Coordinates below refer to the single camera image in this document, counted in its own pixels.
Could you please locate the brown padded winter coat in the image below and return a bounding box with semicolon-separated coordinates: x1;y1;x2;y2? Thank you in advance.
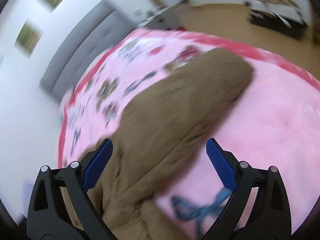
89;49;253;239

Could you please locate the open suitcase with clothes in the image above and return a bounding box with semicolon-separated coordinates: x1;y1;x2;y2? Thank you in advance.
246;0;307;40

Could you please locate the pink cartoon fleece blanket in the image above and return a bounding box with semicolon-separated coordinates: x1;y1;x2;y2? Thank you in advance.
58;29;319;239

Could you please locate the grey upholstered headboard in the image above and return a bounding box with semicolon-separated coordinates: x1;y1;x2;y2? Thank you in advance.
40;0;136;103

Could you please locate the white nightstand with clutter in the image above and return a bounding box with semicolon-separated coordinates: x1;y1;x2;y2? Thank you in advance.
137;0;190;31

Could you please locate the lower framed wall picture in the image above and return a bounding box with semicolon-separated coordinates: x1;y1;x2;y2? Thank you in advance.
15;21;43;57

